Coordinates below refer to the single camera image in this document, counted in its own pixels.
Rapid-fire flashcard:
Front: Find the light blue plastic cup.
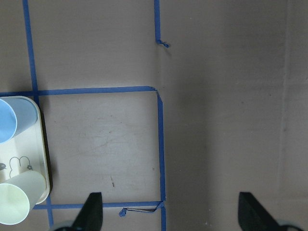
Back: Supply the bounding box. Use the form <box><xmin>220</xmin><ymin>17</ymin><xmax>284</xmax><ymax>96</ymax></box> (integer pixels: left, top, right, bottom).
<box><xmin>0</xmin><ymin>96</ymin><xmax>38</xmax><ymax>143</ymax></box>

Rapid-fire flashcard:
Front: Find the pale green plastic cup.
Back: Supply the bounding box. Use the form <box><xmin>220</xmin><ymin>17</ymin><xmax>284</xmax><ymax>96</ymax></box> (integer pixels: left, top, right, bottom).
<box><xmin>0</xmin><ymin>170</ymin><xmax>47</xmax><ymax>225</ymax></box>

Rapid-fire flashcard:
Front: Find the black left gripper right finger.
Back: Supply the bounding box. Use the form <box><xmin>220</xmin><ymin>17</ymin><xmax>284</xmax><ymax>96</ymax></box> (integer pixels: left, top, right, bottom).
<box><xmin>238</xmin><ymin>192</ymin><xmax>280</xmax><ymax>231</ymax></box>

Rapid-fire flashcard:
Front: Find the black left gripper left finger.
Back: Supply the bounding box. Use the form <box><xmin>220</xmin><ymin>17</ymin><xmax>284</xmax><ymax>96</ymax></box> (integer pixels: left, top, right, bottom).
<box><xmin>72</xmin><ymin>192</ymin><xmax>103</xmax><ymax>231</ymax></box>

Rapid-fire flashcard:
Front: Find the cream serving tray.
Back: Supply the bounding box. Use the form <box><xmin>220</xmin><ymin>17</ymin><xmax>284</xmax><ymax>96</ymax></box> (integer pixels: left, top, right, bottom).
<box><xmin>0</xmin><ymin>96</ymin><xmax>51</xmax><ymax>205</ymax></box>

